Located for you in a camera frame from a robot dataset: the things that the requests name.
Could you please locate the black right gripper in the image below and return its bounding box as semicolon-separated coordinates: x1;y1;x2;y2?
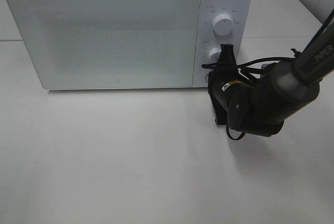
207;44;247;96

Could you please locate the black camera cable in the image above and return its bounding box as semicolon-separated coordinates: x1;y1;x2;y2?
201;61;272;140

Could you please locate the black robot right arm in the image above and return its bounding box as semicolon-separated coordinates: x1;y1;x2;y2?
202;14;333;137

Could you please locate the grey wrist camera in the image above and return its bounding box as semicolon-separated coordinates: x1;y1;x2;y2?
209;92;228;125

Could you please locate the white microwave knob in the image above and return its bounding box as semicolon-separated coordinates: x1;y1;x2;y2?
212;11;234;36
208;48;221;63

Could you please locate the white microwave door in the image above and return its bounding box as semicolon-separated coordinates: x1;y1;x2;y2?
7;0;199;90

